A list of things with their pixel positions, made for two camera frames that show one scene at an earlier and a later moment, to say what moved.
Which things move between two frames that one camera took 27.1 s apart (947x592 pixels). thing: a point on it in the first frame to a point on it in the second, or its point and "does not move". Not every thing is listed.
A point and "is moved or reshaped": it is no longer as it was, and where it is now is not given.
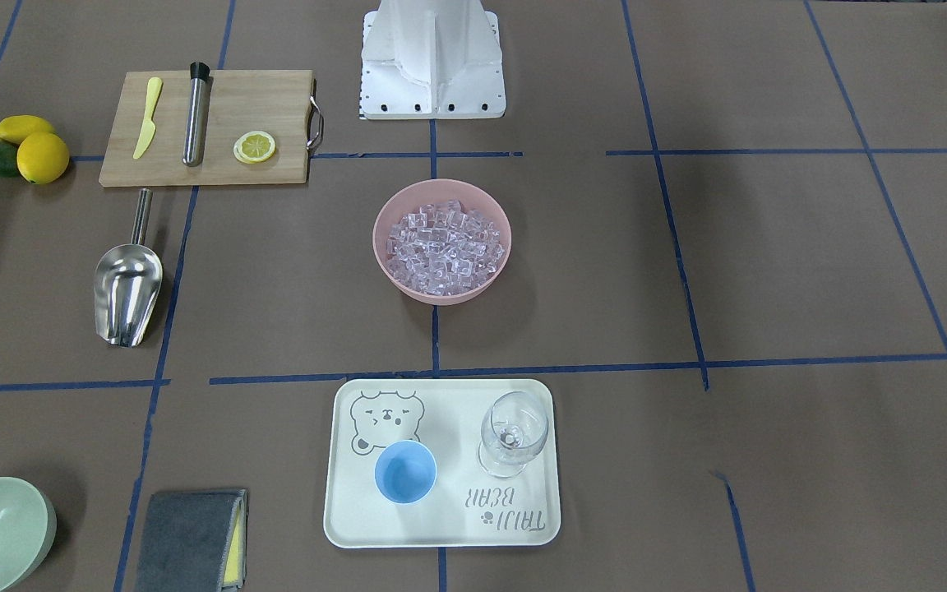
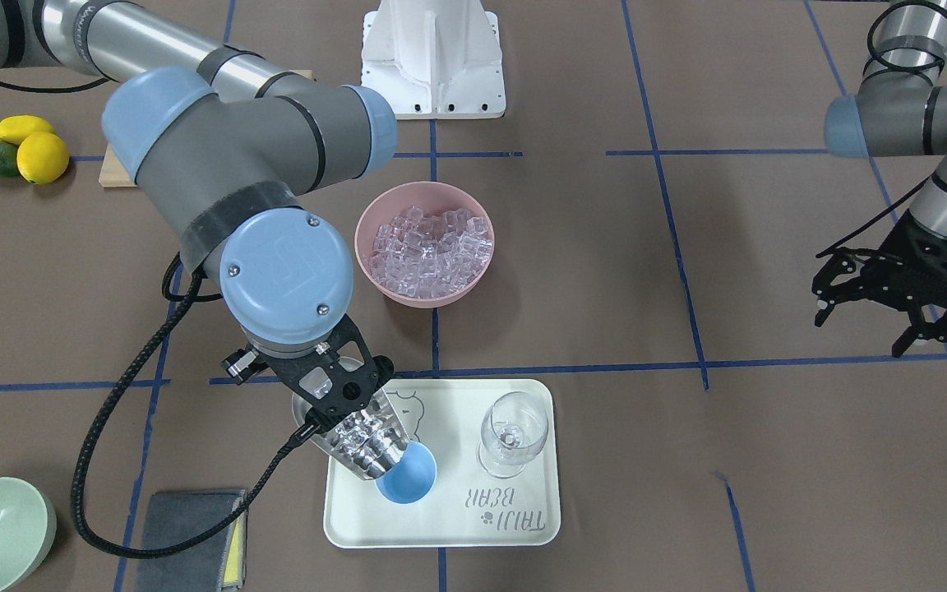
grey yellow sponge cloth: [195, 541] does not move
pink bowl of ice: [442, 242] is moved or reshaped
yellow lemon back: [12, 128] does not move
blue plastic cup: [405, 472] does not move
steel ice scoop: [128, 282] to [370, 439]
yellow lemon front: [43, 158] does not move
